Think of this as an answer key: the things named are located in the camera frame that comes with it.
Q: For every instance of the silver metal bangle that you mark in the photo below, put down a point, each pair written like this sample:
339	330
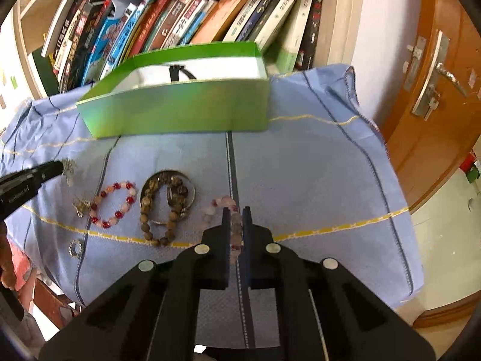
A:
180	195

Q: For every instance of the silver charm pendant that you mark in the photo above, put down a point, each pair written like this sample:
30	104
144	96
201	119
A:
81	206

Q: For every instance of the wooden bookshelf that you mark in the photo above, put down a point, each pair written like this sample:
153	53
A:
339	26

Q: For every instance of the silver door handle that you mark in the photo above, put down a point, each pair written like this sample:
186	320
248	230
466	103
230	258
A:
429	98

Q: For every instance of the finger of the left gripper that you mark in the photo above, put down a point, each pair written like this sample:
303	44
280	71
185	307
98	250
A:
19	187

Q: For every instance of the green cardboard box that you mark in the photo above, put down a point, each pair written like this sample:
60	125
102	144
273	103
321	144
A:
212	87

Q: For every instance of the white green book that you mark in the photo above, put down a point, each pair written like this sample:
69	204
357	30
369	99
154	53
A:
289	40

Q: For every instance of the black red book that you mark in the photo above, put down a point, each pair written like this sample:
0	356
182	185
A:
308	45

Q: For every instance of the operator hand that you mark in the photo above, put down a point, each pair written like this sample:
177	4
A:
8	275

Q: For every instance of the blue striped cloth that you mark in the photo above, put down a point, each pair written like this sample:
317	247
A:
319	178

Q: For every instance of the red container on floor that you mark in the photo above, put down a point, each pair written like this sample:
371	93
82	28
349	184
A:
468	163

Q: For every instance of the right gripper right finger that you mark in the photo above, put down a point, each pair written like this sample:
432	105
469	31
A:
323	311

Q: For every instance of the brown wooden door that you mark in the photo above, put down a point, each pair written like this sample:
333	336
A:
435	120

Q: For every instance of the orange book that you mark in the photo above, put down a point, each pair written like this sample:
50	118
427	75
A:
216	23

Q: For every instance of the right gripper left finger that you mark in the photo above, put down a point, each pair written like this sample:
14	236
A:
150	313

